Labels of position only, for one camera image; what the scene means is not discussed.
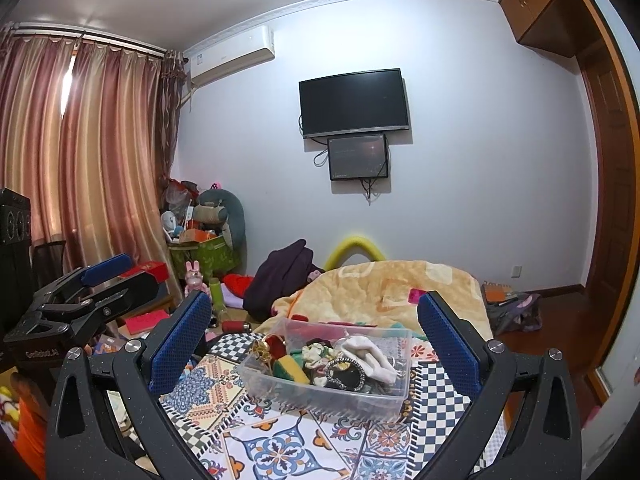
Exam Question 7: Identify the wooden overhead cabinet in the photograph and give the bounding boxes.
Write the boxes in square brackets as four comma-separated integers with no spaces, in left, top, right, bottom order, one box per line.
[499,0,600,58]

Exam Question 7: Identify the dark purple clothing pile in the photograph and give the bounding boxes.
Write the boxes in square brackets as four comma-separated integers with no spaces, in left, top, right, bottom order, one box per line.
[243,238,324,322]

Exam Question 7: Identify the black wall television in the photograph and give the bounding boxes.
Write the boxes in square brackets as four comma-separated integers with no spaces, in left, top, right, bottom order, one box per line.
[298,68,410,138]

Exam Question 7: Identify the white air conditioner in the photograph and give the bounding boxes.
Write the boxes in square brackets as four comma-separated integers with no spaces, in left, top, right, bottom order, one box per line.
[189,25,276,88]

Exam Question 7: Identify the green storage box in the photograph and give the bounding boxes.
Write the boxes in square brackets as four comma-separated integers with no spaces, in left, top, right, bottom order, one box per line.
[168,236,241,281]

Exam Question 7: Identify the grey green plush toy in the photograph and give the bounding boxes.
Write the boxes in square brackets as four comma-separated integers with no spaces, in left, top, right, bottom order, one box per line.
[193,188,245,250]

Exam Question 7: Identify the red box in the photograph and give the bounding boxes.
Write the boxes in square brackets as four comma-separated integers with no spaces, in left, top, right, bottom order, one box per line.
[120,261,169,284]

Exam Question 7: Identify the beige patterned blanket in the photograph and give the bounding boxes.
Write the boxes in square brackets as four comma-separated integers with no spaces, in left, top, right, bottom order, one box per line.
[256,260,494,340]

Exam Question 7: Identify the dark bag on floor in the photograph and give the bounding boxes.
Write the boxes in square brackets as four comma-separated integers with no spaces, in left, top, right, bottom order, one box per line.
[480,282,542,336]

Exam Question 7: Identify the patterned checkered tablecloth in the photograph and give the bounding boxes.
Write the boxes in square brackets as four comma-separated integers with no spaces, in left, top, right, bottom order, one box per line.
[160,333,470,479]

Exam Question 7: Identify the pink rabbit toy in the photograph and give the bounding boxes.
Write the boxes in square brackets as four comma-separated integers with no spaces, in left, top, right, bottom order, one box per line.
[184,260,212,297]

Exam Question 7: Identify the yellow green sponge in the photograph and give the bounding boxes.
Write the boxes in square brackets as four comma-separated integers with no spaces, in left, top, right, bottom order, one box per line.
[272,354,310,385]

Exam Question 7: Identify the black white braided cord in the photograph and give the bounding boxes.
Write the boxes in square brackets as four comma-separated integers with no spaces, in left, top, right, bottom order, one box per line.
[324,356,369,391]

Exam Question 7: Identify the pink striped curtain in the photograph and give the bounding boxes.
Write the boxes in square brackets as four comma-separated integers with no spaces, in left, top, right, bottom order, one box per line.
[1,26,184,269]

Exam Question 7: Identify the red cloth piece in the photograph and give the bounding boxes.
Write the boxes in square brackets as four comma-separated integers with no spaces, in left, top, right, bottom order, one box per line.
[265,334,288,361]

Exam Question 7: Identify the white black-trimmed cloth bag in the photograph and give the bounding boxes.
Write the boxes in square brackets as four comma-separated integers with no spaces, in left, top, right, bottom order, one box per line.
[324,335,402,396]

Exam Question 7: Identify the yellow foam arch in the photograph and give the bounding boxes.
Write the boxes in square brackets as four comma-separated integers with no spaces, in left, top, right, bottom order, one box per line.
[324,235,385,271]

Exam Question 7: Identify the small black wall monitor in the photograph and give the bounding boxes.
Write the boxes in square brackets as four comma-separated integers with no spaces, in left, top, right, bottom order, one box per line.
[328,133,390,181]

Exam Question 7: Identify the wooden door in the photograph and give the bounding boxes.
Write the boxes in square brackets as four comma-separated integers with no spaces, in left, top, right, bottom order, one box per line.
[577,39,639,377]

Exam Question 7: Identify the cartoon print cloth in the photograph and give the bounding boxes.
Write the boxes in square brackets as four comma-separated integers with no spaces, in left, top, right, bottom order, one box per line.
[302,340,340,375]

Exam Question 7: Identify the clear plastic storage bin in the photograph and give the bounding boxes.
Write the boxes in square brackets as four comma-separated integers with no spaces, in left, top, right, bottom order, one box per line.
[240,318,412,422]

